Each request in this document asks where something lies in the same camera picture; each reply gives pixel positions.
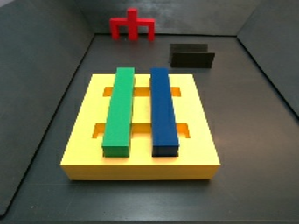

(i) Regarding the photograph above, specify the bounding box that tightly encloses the yellow slotted base board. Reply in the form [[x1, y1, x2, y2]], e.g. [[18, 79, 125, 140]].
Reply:
[[60, 74, 220, 180]]

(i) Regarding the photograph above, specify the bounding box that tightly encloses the blue long bar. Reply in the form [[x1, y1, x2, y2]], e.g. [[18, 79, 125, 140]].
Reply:
[[150, 68, 180, 157]]

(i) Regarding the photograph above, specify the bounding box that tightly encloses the green long bar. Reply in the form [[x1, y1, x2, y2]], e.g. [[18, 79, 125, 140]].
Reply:
[[101, 67, 134, 158]]

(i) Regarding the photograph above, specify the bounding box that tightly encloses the black foam holder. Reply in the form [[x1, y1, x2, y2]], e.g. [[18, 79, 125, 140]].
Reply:
[[169, 44, 214, 68]]

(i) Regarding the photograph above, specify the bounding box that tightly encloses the red three-legged block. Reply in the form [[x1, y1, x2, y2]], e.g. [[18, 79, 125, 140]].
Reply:
[[109, 8, 154, 41]]

